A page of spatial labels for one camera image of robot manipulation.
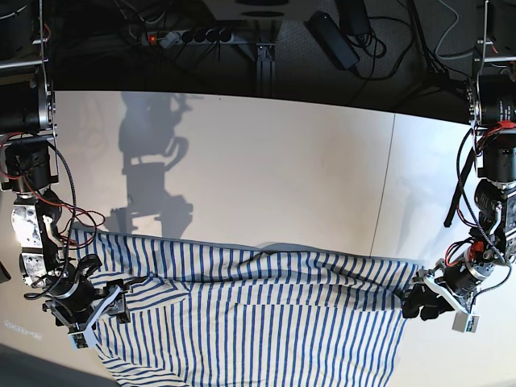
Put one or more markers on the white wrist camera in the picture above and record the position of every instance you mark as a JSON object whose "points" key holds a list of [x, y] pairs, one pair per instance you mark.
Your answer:
{"points": [[465, 323], [82, 336]]}

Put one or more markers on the aluminium frame post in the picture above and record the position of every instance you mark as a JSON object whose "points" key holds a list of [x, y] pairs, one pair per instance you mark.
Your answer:
{"points": [[265, 58]]}

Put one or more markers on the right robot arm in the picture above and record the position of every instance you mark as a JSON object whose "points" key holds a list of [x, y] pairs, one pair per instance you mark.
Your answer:
{"points": [[29, 168]]}

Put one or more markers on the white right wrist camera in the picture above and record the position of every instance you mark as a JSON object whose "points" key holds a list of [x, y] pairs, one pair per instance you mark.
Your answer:
{"points": [[82, 336]]}

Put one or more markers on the dark object at left edge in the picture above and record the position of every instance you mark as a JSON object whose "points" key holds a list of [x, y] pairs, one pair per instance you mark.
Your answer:
{"points": [[4, 274]]}

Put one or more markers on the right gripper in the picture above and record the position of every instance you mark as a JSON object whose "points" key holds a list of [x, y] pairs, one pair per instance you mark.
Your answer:
{"points": [[75, 300]]}

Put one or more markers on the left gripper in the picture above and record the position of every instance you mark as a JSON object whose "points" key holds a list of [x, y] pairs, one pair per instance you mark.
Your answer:
{"points": [[446, 288]]}

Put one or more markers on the black tripod stand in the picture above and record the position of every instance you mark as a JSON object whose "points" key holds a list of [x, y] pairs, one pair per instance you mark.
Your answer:
{"points": [[437, 76]]}

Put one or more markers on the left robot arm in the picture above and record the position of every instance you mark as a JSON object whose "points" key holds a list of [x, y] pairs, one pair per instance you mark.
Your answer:
{"points": [[485, 176]]}

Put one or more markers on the blue white striped T-shirt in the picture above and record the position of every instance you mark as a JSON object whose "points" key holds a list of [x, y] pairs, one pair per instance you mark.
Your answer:
{"points": [[204, 314]]}

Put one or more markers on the black power strip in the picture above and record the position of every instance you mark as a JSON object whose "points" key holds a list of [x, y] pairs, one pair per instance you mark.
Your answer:
{"points": [[200, 36]]}

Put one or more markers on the black power adapter brick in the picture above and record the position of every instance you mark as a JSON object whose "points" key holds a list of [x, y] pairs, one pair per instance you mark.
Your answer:
{"points": [[332, 41]]}

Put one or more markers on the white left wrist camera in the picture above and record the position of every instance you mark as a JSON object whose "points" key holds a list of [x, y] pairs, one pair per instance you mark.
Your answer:
{"points": [[465, 323]]}

